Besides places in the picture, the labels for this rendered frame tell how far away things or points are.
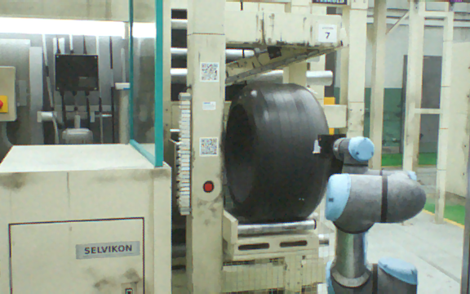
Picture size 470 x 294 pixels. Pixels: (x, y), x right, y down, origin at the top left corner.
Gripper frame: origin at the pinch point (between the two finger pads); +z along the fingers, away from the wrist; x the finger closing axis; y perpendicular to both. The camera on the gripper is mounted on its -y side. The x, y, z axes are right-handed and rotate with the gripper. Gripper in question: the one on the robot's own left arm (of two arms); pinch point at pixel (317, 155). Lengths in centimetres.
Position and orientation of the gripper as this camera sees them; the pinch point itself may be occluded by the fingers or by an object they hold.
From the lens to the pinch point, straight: 215.1
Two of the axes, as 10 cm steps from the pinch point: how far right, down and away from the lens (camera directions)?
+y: -0.2, -10.0, 0.0
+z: -2.8, 0.1, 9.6
